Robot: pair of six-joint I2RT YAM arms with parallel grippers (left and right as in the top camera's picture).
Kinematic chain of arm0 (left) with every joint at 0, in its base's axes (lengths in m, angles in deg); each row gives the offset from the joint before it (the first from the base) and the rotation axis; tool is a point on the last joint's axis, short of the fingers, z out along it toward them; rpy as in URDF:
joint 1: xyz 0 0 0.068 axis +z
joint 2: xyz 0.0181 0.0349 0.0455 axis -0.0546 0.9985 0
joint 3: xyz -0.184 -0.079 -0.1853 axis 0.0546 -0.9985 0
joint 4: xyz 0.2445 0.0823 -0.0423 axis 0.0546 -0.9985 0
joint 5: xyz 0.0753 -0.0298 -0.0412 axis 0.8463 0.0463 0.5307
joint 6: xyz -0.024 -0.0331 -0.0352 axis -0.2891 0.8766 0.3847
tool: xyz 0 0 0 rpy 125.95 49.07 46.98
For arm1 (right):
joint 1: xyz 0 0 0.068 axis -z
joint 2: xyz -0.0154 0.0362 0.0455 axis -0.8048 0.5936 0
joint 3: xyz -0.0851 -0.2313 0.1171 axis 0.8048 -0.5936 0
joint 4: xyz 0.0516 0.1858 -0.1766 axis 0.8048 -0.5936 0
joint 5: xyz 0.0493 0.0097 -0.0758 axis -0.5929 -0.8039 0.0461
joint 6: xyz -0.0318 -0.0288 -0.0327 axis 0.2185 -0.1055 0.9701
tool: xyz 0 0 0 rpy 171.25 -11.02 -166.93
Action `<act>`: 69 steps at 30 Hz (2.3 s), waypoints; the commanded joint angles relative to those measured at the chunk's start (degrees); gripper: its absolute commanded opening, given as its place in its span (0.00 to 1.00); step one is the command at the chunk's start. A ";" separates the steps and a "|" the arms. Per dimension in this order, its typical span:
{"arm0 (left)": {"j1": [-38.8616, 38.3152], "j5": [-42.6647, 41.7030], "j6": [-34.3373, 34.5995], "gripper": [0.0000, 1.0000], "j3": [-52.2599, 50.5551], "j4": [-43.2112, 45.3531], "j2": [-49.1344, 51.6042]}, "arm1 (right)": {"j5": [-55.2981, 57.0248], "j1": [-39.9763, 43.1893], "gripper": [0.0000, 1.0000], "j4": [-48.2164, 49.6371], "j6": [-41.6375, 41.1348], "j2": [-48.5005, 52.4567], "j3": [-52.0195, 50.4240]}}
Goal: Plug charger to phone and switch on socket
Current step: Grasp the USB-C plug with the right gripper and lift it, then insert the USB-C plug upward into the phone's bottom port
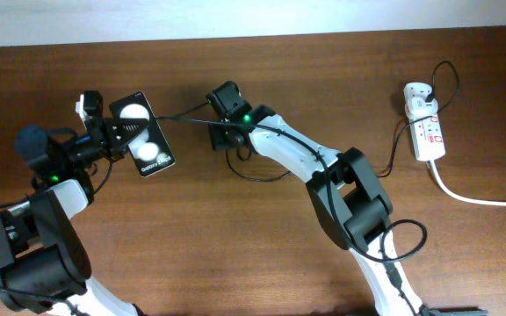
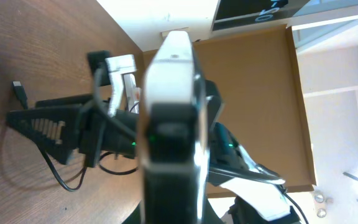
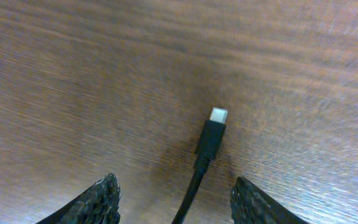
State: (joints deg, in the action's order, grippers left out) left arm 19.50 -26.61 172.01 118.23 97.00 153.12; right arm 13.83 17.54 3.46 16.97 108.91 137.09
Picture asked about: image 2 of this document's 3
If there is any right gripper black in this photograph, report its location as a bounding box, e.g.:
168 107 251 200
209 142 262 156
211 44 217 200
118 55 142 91
6 94 136 168

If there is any black USB charging cable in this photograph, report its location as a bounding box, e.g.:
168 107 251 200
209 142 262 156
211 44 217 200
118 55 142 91
11 80 139 192

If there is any black smartphone with white circles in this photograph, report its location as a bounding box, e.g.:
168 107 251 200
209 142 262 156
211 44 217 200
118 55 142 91
136 30 209 223

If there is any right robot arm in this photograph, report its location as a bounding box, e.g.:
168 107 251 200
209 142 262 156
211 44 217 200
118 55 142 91
6 80 307 223

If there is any white power strip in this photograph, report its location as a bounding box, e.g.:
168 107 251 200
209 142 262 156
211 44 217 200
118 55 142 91
123 73 141 114

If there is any dark monitor screen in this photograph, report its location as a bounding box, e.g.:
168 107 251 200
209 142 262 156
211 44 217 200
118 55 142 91
212 0 309 31

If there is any brown cardboard box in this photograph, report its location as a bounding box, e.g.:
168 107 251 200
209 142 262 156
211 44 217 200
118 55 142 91
194 25 316 192

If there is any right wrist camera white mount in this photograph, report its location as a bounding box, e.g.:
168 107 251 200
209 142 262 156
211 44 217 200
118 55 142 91
87 50 137 118

